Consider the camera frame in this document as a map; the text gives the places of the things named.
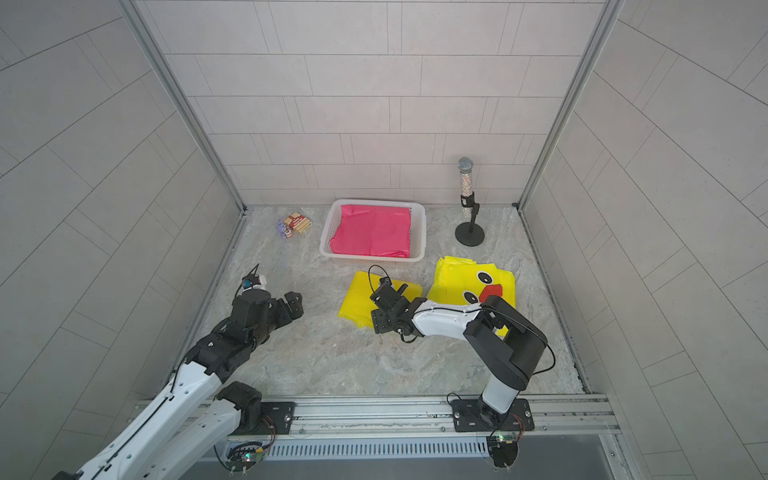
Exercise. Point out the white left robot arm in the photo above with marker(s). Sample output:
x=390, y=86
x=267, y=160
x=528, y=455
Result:
x=201, y=406

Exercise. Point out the aluminium corner frame post left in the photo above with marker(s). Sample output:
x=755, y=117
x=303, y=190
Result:
x=139, y=28

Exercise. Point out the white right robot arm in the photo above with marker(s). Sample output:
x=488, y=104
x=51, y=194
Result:
x=509, y=345

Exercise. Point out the plain yellow raincoat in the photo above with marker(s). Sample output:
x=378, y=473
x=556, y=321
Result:
x=357, y=306

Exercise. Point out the white plastic perforated basket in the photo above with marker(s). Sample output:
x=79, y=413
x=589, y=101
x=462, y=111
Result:
x=417, y=234

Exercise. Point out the yellow duck face raincoat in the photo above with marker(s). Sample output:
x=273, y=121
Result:
x=459, y=287

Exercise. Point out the pink raincoat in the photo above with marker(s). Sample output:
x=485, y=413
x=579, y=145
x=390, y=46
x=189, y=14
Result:
x=376, y=231

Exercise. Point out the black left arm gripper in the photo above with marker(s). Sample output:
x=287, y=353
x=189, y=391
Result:
x=296, y=305

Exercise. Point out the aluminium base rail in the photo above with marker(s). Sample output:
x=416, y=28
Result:
x=355, y=418

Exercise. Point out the red striped card box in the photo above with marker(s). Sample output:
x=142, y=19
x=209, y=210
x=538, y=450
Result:
x=298, y=223

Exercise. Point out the green circuit board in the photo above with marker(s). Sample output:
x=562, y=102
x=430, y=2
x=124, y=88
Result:
x=243, y=457
x=503, y=450

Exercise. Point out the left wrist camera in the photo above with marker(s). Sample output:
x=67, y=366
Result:
x=253, y=281

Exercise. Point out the aluminium corner frame post right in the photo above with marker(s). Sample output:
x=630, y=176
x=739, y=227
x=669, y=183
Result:
x=597, y=40

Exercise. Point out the aluminium corner frame post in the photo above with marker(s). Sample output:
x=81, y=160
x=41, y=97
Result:
x=139, y=28
x=597, y=40

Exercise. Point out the purple bunny toy figure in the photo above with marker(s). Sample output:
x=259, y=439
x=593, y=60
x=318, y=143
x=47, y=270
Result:
x=284, y=230

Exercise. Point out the left green circuit board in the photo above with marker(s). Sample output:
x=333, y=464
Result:
x=243, y=457

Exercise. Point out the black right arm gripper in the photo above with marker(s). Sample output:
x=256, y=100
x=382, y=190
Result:
x=379, y=321

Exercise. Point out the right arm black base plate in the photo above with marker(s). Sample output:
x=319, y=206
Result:
x=470, y=416

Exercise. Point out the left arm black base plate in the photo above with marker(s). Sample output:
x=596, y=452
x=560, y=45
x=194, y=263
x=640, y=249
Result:
x=271, y=418

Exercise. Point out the right green circuit board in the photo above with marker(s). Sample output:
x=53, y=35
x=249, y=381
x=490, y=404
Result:
x=503, y=450

